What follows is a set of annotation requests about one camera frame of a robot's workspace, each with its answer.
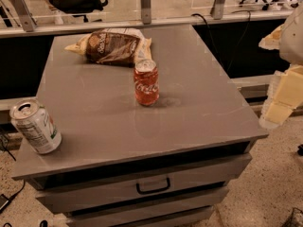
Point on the white green soda can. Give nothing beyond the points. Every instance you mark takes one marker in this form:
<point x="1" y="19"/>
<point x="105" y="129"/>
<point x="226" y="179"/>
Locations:
<point x="33" y="121"/>

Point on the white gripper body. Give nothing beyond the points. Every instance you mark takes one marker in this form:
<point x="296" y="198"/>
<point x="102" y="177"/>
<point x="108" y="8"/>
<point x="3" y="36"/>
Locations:
<point x="293" y="40"/>

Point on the black office chair left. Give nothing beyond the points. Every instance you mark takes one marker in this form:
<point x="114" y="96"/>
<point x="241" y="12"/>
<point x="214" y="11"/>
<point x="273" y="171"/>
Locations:
<point x="79" y="8"/>

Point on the brown chip bag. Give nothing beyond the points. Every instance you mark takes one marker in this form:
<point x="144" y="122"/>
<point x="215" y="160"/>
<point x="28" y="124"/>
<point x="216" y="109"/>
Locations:
<point x="114" y="46"/>

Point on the red coke can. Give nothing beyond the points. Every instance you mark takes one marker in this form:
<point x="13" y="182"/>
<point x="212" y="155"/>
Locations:
<point x="146" y="85"/>

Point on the grey drawer cabinet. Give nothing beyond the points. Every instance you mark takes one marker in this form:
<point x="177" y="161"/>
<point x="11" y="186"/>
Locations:
<point x="198" y="133"/>

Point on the person legs left background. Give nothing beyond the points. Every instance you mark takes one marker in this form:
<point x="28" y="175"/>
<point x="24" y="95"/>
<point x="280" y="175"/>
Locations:
<point x="47" y="0"/>

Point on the metal railing frame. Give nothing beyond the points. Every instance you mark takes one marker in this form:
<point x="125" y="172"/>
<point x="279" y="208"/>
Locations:
<point x="145" y="12"/>

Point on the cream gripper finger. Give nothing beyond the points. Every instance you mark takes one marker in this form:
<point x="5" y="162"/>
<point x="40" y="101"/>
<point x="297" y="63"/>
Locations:
<point x="284" y="95"/>
<point x="272" y="40"/>

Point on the wire basket corner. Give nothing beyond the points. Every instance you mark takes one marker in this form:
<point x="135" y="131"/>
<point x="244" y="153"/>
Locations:
<point x="295" y="219"/>

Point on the black drawer handle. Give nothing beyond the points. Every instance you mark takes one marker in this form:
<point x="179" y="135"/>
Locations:
<point x="153" y="187"/>

